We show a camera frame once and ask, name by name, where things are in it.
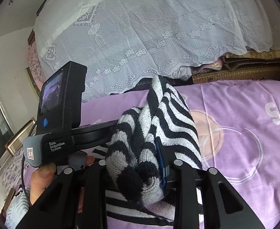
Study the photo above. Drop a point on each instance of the white lace cover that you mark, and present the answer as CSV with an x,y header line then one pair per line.
x,y
123,41

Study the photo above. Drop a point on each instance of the black garment under cover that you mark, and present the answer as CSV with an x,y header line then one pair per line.
x,y
144,83

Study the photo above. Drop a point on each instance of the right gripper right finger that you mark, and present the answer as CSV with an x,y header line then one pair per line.
x,y
223,206

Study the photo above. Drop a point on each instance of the pink floral cloth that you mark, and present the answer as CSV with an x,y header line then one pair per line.
x,y
36,70

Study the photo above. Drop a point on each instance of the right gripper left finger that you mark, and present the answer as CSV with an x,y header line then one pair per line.
x,y
57,207

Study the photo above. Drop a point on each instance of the purple floral bed sheet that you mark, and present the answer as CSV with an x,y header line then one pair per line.
x,y
11,177

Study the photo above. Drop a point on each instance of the wooden framed furniture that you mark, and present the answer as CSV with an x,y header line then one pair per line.
x,y
15,143

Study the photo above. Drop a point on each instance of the purple smile blanket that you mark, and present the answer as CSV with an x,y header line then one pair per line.
x,y
238,124

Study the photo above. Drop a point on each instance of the brown woven mat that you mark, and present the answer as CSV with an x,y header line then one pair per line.
x,y
250,66

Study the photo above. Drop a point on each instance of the person's left hand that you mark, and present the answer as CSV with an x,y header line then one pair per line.
x,y
43,176

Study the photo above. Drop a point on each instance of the black white striped sweater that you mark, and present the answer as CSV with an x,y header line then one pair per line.
x,y
134,189

